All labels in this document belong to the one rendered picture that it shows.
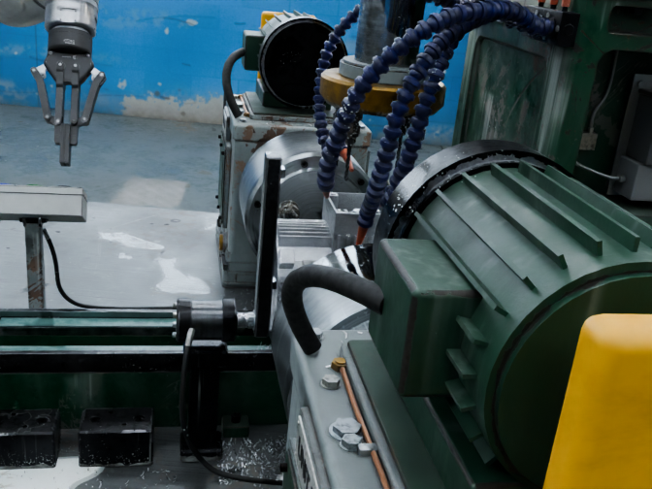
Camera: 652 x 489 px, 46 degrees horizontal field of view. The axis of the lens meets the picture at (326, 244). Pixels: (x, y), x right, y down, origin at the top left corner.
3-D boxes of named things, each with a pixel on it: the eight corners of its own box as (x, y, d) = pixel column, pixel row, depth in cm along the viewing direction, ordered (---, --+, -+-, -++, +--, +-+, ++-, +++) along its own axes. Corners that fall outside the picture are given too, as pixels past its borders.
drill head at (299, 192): (340, 224, 175) (351, 116, 166) (377, 293, 141) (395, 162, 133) (230, 221, 170) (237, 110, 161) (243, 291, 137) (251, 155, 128)
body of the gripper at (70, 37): (42, 23, 132) (39, 75, 131) (93, 27, 133) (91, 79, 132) (48, 40, 139) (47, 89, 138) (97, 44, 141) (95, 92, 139)
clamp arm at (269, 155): (271, 328, 107) (284, 151, 98) (273, 338, 105) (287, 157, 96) (245, 328, 107) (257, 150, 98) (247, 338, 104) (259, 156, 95)
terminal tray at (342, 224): (391, 236, 125) (397, 193, 122) (409, 261, 115) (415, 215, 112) (319, 234, 122) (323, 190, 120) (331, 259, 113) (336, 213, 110)
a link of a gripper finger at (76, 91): (73, 69, 137) (81, 70, 138) (72, 130, 136) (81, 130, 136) (70, 61, 134) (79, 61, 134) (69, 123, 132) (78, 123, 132)
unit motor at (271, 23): (311, 178, 197) (327, 8, 182) (335, 221, 167) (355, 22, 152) (211, 174, 192) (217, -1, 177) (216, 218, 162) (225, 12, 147)
